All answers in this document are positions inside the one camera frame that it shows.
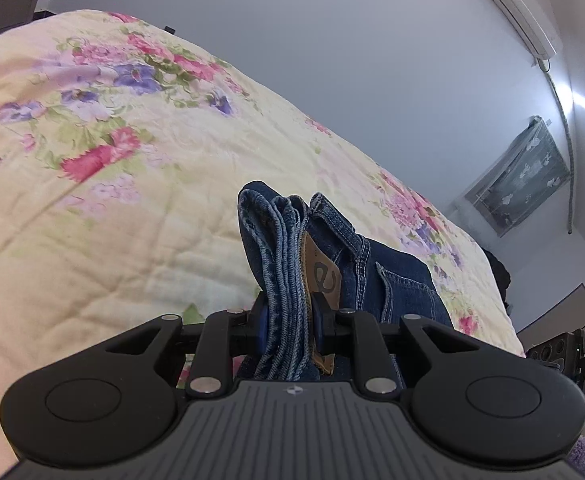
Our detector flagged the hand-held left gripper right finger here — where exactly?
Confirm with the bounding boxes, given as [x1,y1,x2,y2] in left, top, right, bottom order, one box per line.
[312,293,489,397]

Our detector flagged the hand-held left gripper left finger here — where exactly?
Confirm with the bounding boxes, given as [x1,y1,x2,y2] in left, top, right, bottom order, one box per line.
[92,291,269,399]

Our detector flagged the blue denim pants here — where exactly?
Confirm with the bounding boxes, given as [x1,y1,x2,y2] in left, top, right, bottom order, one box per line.
[236,180,456,382]

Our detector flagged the brown wooden door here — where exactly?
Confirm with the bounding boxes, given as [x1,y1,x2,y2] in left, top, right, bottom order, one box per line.
[516,283,585,412]

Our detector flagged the grey window curtain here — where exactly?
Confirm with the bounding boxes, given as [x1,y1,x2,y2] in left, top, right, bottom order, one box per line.
[456,116,572,237]

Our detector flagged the floral yellow bed blanket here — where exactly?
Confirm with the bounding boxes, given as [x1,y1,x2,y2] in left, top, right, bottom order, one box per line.
[0,9,528,477]

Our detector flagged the white air conditioner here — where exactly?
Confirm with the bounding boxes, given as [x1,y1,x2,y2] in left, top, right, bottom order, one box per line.
[467,0,558,59]

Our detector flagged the grey air conditioner hose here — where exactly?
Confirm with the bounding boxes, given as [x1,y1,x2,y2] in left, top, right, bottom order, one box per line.
[539,57,575,235]

